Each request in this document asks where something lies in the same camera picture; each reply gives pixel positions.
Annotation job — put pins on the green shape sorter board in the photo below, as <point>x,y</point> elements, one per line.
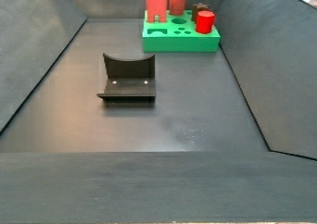
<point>176,36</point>

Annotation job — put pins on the red arch block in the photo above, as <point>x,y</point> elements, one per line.
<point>157,8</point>

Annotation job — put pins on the red hexagonal prism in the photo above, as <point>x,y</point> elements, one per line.
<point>205,21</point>

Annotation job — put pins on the black cradle fixture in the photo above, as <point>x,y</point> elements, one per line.
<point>131,78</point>

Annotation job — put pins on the red oval cylinder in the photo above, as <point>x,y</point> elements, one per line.
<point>177,7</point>

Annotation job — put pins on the brown star prism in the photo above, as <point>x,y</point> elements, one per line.
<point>196,8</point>

